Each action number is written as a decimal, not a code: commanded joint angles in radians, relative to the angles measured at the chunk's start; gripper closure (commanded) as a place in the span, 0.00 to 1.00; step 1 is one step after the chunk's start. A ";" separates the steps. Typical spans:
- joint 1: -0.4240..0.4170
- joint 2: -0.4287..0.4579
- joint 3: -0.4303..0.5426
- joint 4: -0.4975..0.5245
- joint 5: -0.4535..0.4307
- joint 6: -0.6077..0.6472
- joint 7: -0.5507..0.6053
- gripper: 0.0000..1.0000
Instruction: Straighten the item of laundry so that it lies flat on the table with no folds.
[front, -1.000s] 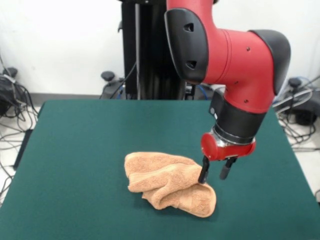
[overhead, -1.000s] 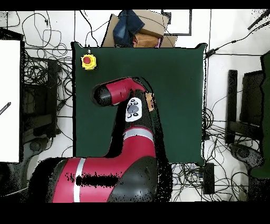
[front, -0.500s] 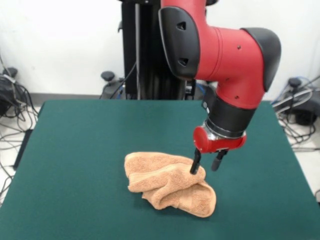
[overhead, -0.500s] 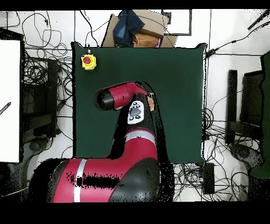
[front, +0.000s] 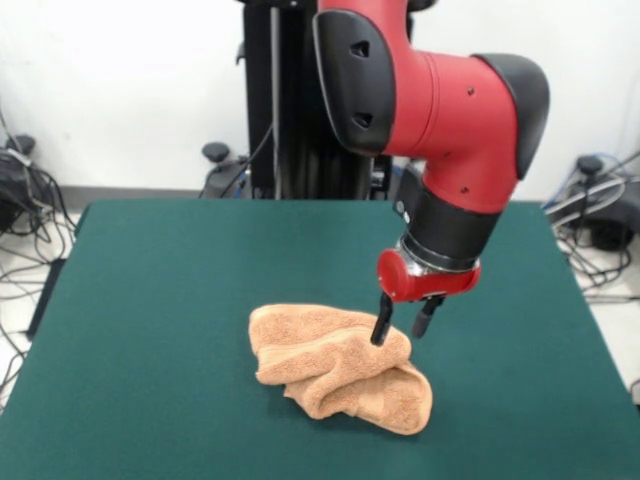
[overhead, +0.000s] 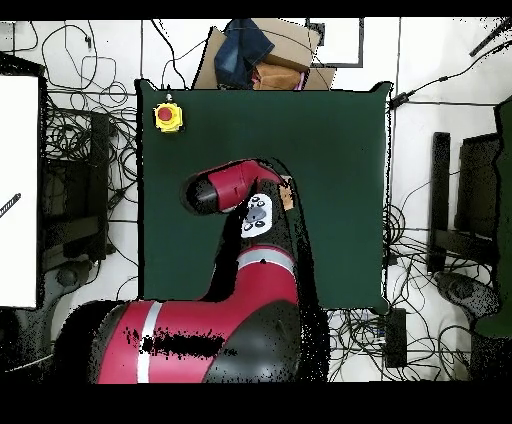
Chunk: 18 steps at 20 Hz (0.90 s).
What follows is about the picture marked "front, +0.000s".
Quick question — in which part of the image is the orange terry towel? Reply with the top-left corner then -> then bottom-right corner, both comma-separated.
248,302 -> 435,437

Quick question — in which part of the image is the black pedestal foot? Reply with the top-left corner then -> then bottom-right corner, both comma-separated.
547,154 -> 640,251
199,141 -> 254,200
0,133 -> 39,236

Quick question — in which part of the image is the blue cable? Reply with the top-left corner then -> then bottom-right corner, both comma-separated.
542,152 -> 629,211

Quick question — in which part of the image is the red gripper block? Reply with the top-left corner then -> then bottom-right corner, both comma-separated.
369,248 -> 483,347

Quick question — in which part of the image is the black cable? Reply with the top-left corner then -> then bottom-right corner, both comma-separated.
219,122 -> 276,199

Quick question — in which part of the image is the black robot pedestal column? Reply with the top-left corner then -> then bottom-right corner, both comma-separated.
234,0 -> 407,201

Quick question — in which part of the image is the dark green table cloth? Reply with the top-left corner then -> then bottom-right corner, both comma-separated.
0,199 -> 640,480

